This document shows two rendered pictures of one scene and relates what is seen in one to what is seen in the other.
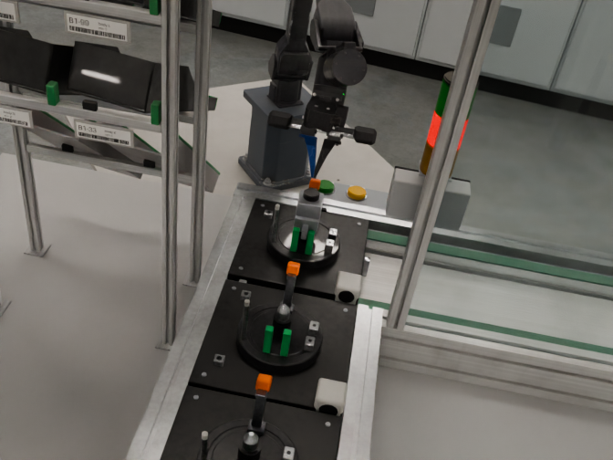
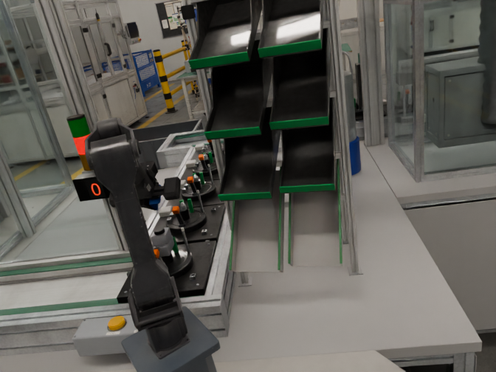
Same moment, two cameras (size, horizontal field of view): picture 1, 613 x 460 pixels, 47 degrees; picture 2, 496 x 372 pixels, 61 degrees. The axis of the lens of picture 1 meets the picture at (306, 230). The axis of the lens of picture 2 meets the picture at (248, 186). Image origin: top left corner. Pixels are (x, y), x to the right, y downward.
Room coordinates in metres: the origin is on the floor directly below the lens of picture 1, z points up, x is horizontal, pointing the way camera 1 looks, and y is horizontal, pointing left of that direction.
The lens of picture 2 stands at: (2.07, 0.35, 1.62)
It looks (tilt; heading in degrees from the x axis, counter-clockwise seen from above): 23 degrees down; 185
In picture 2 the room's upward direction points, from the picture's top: 11 degrees counter-clockwise
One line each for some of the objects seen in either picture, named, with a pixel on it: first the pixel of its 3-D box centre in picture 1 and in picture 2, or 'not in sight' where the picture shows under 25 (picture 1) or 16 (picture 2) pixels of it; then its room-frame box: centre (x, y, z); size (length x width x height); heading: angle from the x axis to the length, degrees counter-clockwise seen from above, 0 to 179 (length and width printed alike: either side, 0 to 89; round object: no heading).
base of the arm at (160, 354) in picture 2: (285, 88); (165, 328); (1.46, 0.10, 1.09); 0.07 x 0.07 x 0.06; 35
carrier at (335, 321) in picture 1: (282, 322); (184, 212); (0.81, 0.02, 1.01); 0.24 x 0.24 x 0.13; 87
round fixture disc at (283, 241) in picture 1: (304, 241); (169, 263); (1.06, 0.00, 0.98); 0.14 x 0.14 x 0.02
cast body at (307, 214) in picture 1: (308, 211); (162, 238); (1.05, 0.00, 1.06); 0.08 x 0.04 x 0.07; 177
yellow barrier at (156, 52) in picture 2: not in sight; (190, 67); (-7.38, -1.20, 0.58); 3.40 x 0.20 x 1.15; 170
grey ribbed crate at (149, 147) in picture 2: not in sight; (162, 146); (-1.02, -0.50, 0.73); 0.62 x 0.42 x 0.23; 87
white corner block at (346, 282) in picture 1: (348, 288); not in sight; (0.96, -0.09, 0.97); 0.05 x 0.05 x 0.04; 87
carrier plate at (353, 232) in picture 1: (302, 248); (170, 269); (1.06, 0.00, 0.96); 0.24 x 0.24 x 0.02; 87
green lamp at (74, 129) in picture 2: (455, 98); (79, 126); (0.93, -0.18, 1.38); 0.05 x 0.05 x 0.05
